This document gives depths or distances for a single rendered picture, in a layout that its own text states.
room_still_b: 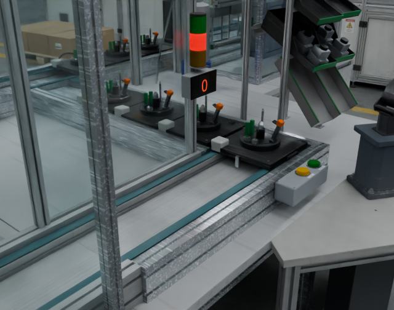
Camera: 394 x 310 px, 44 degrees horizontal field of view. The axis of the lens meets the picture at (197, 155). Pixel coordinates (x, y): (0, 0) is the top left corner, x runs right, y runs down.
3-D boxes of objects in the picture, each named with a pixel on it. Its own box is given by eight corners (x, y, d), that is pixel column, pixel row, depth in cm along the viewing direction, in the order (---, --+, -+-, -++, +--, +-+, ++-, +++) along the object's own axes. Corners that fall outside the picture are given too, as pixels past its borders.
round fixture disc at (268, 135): (287, 142, 168) (288, 136, 167) (265, 155, 159) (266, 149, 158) (254, 131, 177) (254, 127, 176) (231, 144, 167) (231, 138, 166)
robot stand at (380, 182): (409, 195, 157) (421, 138, 149) (367, 200, 154) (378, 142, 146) (383, 174, 170) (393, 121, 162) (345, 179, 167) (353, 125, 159)
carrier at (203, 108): (247, 128, 185) (249, 97, 179) (207, 149, 168) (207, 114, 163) (198, 114, 199) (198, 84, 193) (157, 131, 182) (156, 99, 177)
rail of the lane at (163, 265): (327, 170, 173) (330, 141, 169) (147, 303, 112) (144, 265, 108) (313, 165, 177) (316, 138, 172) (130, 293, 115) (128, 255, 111)
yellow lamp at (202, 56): (209, 64, 149) (209, 49, 147) (198, 68, 146) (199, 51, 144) (196, 62, 152) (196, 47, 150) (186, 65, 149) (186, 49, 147)
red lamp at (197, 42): (209, 48, 147) (209, 32, 145) (199, 51, 144) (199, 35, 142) (196, 46, 150) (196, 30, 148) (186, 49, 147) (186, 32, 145)
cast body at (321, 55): (325, 67, 173) (334, 51, 168) (316, 68, 170) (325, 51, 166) (312, 53, 177) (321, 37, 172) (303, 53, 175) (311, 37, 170)
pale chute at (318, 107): (333, 119, 183) (341, 114, 180) (311, 128, 176) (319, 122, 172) (297, 57, 189) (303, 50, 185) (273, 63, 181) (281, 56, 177)
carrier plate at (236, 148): (307, 146, 170) (308, 141, 169) (269, 170, 153) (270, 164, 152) (250, 130, 184) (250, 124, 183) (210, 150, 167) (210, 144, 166)
